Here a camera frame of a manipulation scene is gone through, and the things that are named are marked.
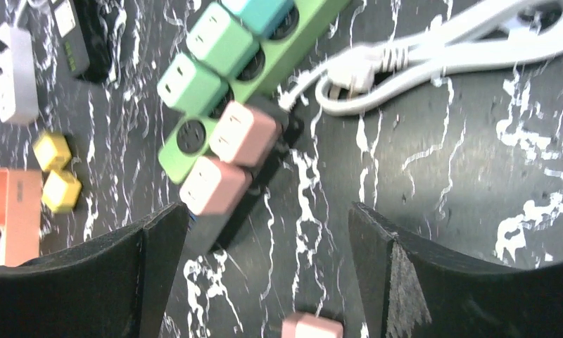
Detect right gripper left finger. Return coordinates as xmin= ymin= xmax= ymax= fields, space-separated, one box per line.
xmin=0 ymin=202 xmax=189 ymax=337

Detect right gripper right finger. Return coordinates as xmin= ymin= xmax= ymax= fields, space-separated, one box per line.
xmin=348 ymin=202 xmax=563 ymax=337

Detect long black power strip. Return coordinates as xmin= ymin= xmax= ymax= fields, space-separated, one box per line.
xmin=184 ymin=94 xmax=301 ymax=256

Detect yellow plug adapter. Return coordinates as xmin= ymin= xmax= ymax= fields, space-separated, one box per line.
xmin=42 ymin=170 xmax=82 ymax=214
xmin=33 ymin=130 xmax=72 ymax=173

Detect pink plug adapter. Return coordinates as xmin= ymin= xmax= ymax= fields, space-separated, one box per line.
xmin=281 ymin=313 xmax=343 ymax=338
xmin=179 ymin=156 xmax=252 ymax=215
xmin=209 ymin=101 xmax=282 ymax=168

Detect white power strip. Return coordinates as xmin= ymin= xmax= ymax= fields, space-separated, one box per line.
xmin=0 ymin=23 xmax=39 ymax=125

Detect short black power strip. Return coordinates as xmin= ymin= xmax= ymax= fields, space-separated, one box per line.
xmin=49 ymin=0 xmax=111 ymax=83

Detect green power strip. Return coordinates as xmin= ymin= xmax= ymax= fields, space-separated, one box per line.
xmin=158 ymin=1 xmax=348 ymax=184

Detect light green plug adapter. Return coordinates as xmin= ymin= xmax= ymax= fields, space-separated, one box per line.
xmin=156 ymin=53 xmax=229 ymax=116

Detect mint green plug adapter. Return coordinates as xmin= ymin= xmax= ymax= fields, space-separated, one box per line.
xmin=186 ymin=2 xmax=259 ymax=79

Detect teal plug adapter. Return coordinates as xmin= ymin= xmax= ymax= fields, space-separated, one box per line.
xmin=221 ymin=0 xmax=294 ymax=38

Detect orange desk organizer tray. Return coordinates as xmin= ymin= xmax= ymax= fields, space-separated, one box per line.
xmin=0 ymin=168 xmax=42 ymax=267

